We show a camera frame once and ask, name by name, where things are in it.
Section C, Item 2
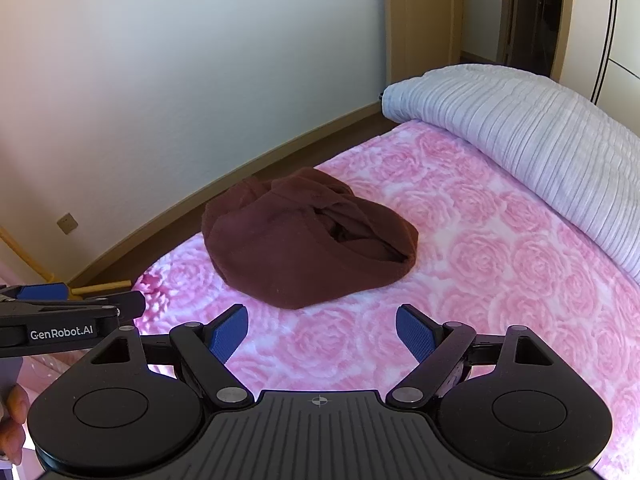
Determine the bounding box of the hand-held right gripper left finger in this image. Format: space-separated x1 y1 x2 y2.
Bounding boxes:
90 304 254 409

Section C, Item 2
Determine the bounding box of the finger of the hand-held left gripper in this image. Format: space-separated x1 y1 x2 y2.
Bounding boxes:
0 291 146 320
0 283 70 302

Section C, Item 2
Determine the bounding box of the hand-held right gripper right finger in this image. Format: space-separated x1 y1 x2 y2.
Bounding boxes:
386 304 551 409

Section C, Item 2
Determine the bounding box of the brown knitted sweater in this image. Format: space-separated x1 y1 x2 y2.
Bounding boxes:
201 167 420 310

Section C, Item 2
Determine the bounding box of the person's left hand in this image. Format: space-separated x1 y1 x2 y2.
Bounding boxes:
0 385 32 466

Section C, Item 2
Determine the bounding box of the pink floral blanket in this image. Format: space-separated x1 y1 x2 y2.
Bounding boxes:
132 120 640 476

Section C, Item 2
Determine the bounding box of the wooden door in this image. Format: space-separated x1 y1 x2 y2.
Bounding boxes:
382 0 463 86

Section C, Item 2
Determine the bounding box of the wooden doorway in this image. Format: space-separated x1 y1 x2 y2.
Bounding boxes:
497 0 576 81

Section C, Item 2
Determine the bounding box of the white wardrobe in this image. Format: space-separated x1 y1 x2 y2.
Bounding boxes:
555 0 640 128

